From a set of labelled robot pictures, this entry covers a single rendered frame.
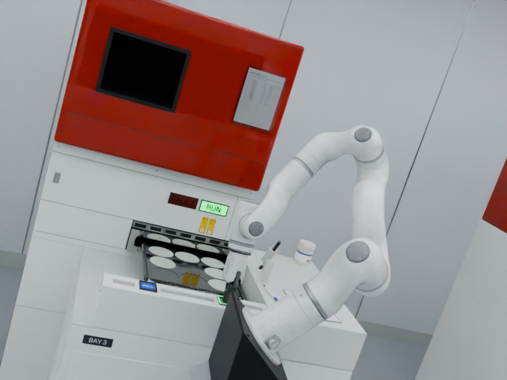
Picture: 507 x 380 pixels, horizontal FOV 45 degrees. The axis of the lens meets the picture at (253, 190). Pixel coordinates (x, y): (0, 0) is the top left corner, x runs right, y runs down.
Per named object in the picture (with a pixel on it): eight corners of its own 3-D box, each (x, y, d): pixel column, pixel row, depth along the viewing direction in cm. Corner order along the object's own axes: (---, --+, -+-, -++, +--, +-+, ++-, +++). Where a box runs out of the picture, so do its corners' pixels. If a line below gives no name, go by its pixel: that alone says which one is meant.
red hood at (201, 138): (69, 108, 294) (99, -16, 281) (228, 151, 316) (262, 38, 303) (53, 141, 223) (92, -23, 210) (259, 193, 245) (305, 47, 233)
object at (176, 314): (92, 311, 194) (102, 272, 191) (253, 340, 209) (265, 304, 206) (90, 326, 185) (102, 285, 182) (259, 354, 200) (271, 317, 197)
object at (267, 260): (255, 274, 229) (265, 242, 226) (265, 277, 230) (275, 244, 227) (259, 281, 223) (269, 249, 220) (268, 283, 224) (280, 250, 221)
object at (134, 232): (125, 248, 246) (131, 227, 244) (228, 270, 259) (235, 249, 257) (125, 250, 245) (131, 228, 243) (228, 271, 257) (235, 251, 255)
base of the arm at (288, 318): (283, 378, 170) (339, 342, 170) (247, 331, 163) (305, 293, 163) (269, 341, 188) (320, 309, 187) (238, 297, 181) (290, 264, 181)
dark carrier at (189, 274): (144, 243, 245) (144, 242, 245) (225, 260, 254) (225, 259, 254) (148, 279, 213) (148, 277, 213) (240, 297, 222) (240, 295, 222)
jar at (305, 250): (290, 258, 261) (298, 237, 259) (305, 261, 263) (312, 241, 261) (295, 265, 255) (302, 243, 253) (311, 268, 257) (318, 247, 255)
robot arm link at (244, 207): (258, 246, 193) (250, 242, 202) (268, 206, 193) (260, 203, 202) (233, 241, 191) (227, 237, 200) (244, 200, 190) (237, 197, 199)
